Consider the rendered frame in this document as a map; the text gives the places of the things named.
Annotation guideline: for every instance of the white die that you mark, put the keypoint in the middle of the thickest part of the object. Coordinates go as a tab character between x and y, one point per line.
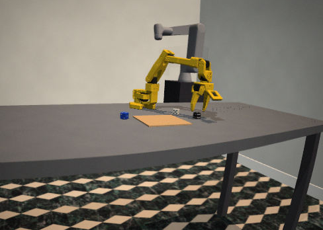
176	111

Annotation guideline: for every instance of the orange mat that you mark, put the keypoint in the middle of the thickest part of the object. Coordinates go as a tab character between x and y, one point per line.
161	120

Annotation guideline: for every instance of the blue die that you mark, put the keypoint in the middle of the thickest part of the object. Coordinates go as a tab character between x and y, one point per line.
124	115

